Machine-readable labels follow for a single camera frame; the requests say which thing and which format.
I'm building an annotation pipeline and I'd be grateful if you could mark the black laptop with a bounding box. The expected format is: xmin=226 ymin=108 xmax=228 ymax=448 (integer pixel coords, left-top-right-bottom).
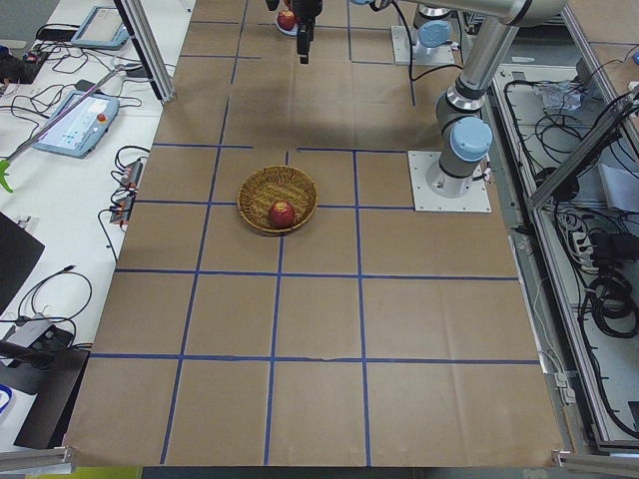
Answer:
xmin=0 ymin=214 xmax=45 ymax=312

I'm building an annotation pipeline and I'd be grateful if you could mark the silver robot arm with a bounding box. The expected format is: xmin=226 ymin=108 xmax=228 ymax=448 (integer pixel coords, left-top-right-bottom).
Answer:
xmin=424 ymin=0 xmax=565 ymax=199
xmin=349 ymin=1 xmax=459 ymax=67

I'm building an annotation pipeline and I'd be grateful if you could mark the dark red apple in basket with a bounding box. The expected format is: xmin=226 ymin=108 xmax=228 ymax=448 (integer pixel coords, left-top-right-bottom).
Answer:
xmin=268 ymin=201 xmax=296 ymax=230

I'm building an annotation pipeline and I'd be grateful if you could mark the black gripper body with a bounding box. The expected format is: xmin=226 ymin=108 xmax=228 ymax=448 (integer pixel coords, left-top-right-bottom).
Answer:
xmin=285 ymin=0 xmax=322 ymax=23

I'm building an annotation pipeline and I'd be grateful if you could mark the teach pendant tablet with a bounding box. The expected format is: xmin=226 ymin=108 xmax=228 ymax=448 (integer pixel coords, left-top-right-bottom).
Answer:
xmin=71 ymin=6 xmax=129 ymax=50
xmin=33 ymin=93 xmax=120 ymax=159

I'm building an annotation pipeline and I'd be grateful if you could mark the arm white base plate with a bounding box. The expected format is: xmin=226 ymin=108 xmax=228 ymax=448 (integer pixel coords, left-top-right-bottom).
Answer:
xmin=390 ymin=26 xmax=455 ymax=66
xmin=407 ymin=151 xmax=492 ymax=214

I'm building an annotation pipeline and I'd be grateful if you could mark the near teach pendant tablet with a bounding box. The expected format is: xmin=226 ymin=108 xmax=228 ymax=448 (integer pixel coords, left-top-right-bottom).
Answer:
xmin=33 ymin=93 xmax=120 ymax=159

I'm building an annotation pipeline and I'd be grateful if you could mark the far teach pendant tablet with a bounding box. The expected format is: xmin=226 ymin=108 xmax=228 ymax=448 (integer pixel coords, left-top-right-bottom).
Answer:
xmin=71 ymin=6 xmax=129 ymax=50

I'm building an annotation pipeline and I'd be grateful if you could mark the round wicker basket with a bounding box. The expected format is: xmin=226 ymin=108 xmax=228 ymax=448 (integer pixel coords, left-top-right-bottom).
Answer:
xmin=237 ymin=166 xmax=318 ymax=235

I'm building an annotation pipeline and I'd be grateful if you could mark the red apple on plate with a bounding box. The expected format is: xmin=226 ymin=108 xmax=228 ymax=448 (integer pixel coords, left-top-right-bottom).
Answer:
xmin=276 ymin=10 xmax=298 ymax=28

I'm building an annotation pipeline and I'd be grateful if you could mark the light blue plate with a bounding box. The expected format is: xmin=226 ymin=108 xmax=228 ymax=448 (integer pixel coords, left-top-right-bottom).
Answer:
xmin=277 ymin=24 xmax=298 ymax=36

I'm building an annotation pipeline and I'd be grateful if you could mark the green-tipped reacher grabber stick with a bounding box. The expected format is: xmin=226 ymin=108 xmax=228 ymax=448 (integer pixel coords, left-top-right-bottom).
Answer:
xmin=1 ymin=65 xmax=126 ymax=194

